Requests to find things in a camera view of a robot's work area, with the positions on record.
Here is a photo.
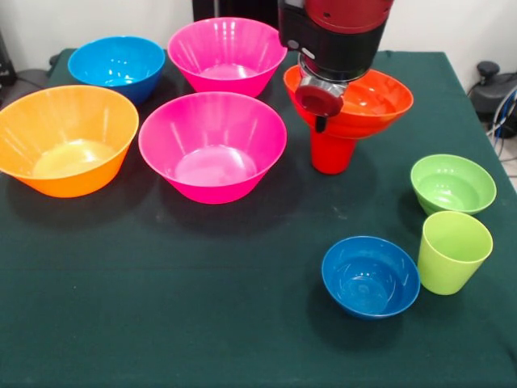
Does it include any small green bowl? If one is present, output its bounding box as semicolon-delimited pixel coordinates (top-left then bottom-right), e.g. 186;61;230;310
410;154;498;217

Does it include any black device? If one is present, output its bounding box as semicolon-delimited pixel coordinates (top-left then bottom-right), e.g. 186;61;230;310
0;30;18;86

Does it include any cable bundle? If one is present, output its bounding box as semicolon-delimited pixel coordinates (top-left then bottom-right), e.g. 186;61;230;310
484;86;517;162

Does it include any small dark blue bowl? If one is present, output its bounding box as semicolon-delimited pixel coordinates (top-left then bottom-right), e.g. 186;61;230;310
321;235;422;322

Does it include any black pedestal foot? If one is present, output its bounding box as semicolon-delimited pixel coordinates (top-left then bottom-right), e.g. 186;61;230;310
0;54;61;107
468;60;517;120

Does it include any lime green plastic cup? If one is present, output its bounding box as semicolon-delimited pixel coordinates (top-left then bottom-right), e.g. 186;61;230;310
417;210;494;297

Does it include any red-orange wide bowl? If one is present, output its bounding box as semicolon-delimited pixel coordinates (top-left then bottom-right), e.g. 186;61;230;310
283;64;414;141

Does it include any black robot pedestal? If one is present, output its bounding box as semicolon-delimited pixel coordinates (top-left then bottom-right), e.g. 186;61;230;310
192;0;280;32

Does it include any red plastic cup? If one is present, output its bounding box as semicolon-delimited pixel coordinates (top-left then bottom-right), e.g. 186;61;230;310
309;132;357;175

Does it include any large pink bowl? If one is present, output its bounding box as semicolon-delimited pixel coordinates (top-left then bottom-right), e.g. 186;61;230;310
166;16;288;99
137;91;288;205

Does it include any light blue bowl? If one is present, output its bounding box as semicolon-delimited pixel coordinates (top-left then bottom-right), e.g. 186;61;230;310
67;36;166;107

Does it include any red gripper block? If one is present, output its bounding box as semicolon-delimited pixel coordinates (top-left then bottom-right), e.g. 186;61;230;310
294;83;345;134

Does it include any large orange bowl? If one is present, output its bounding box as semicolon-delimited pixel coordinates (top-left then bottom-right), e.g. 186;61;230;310
0;84;141;199

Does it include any dark green table cloth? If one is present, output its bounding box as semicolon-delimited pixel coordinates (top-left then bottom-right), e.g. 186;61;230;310
0;48;517;388

